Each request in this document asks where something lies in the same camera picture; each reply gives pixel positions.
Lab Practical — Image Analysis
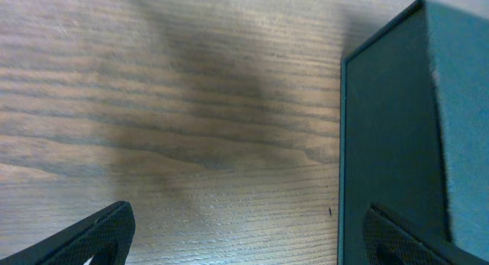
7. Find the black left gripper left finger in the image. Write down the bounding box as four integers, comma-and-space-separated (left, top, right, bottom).
1, 201, 135, 265

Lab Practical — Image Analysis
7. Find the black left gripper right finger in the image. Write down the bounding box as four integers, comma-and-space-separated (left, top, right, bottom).
362, 205, 488, 265

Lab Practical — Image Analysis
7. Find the black gift box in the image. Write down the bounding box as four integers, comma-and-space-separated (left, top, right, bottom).
337, 0, 488, 264

